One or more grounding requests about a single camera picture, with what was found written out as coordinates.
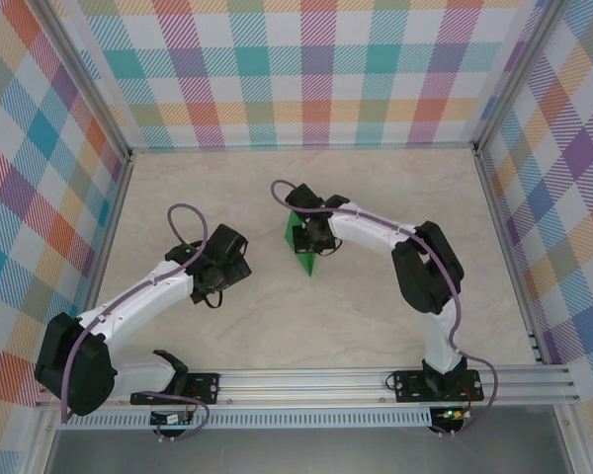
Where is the green paper sheet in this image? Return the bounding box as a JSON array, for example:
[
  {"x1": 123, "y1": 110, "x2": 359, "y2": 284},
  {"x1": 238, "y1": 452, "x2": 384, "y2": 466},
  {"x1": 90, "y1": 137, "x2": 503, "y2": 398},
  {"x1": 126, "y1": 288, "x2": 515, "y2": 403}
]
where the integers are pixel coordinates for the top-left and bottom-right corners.
[{"x1": 282, "y1": 209, "x2": 323, "y2": 279}]

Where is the grey metal panel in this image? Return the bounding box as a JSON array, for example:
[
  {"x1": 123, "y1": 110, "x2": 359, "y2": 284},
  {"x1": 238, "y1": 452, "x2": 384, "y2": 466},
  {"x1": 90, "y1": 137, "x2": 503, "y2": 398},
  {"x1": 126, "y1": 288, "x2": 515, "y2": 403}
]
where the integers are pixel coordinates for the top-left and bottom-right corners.
[{"x1": 43, "y1": 427, "x2": 574, "y2": 474}]

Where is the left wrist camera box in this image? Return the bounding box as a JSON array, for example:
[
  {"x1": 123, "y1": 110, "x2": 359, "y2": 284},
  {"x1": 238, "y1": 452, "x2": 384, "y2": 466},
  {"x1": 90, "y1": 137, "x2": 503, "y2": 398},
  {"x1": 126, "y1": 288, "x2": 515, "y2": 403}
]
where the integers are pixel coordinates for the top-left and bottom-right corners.
[{"x1": 205, "y1": 223, "x2": 249, "y2": 263}]

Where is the thin aluminium table edge rail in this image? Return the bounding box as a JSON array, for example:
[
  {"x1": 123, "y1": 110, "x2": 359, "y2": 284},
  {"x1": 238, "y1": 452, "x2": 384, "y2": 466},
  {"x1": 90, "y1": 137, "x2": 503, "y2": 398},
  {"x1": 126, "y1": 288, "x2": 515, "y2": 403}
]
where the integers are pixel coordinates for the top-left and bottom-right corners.
[{"x1": 127, "y1": 141, "x2": 479, "y2": 153}]

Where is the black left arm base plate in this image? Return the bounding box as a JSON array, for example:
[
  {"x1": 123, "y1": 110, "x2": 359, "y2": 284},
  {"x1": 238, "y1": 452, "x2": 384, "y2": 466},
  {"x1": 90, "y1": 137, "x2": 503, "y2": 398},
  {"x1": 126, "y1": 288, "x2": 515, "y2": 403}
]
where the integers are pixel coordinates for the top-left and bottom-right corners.
[{"x1": 129, "y1": 372, "x2": 221, "y2": 407}]

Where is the aluminium table side rail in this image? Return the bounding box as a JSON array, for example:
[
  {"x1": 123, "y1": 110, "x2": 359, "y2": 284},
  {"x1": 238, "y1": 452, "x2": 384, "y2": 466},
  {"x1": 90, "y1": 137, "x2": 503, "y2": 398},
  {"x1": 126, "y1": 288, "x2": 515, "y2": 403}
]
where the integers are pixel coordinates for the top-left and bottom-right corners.
[
  {"x1": 67, "y1": 152, "x2": 135, "y2": 371},
  {"x1": 473, "y1": 147, "x2": 550, "y2": 367}
]

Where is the wide aluminium mounting rail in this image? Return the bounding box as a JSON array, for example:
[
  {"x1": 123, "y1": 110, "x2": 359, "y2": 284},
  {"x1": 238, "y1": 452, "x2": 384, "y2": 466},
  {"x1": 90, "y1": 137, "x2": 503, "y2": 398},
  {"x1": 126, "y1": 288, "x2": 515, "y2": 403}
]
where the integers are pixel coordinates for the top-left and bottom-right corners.
[{"x1": 34, "y1": 367, "x2": 582, "y2": 410}]

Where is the slotted grey cable duct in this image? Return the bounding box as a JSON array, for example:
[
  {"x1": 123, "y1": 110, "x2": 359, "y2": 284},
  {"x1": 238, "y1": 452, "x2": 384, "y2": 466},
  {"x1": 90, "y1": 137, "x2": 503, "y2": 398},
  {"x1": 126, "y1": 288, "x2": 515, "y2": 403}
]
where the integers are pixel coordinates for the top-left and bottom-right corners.
[{"x1": 56, "y1": 407, "x2": 434, "y2": 430}]

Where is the black cable clamp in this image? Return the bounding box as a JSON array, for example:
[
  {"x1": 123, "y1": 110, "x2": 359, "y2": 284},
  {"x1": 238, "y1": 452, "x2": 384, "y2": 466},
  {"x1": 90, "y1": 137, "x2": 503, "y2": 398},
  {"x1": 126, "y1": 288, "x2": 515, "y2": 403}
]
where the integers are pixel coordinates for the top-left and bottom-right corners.
[{"x1": 152, "y1": 425, "x2": 192, "y2": 444}]

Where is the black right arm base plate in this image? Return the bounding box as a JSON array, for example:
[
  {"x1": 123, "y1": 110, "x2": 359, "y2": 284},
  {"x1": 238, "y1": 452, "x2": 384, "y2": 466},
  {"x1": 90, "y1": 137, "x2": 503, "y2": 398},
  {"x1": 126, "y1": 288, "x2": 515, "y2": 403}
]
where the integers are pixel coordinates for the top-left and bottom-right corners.
[{"x1": 393, "y1": 369, "x2": 485, "y2": 404}]

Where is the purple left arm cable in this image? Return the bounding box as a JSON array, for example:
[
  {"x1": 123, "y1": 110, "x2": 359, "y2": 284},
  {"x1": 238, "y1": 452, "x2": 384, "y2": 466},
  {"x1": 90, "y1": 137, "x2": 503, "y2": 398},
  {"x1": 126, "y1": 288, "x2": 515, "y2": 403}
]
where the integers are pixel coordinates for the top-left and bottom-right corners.
[{"x1": 58, "y1": 202, "x2": 212, "y2": 443}]

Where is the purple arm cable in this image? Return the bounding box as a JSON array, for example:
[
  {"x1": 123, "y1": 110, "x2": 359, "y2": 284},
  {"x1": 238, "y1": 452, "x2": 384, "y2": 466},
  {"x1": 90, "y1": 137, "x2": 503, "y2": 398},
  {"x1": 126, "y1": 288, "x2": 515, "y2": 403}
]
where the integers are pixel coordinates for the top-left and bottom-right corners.
[
  {"x1": 58, "y1": 202, "x2": 212, "y2": 443},
  {"x1": 270, "y1": 180, "x2": 500, "y2": 438}
]

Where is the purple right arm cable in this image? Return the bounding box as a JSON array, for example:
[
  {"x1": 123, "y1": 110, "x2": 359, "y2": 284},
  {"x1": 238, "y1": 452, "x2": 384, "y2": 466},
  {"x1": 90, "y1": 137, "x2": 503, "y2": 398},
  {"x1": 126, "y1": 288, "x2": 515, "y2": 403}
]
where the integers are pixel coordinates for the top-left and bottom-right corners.
[{"x1": 270, "y1": 180, "x2": 500, "y2": 438}]

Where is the aluminium frame leg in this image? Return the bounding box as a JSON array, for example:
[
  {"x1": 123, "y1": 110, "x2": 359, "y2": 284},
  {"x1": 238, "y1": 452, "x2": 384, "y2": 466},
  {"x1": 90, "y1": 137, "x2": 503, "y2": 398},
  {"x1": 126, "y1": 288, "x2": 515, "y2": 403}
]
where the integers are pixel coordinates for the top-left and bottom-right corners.
[
  {"x1": 27, "y1": 408, "x2": 60, "y2": 474},
  {"x1": 555, "y1": 404, "x2": 592, "y2": 474}
]

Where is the aluminium frame post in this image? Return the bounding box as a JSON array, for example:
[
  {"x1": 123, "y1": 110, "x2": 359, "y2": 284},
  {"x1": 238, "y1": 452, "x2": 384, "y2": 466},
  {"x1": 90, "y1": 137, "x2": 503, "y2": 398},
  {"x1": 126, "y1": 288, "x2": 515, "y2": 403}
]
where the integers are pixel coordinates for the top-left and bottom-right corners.
[
  {"x1": 472, "y1": 0, "x2": 572, "y2": 157},
  {"x1": 39, "y1": 0, "x2": 135, "y2": 162}
]

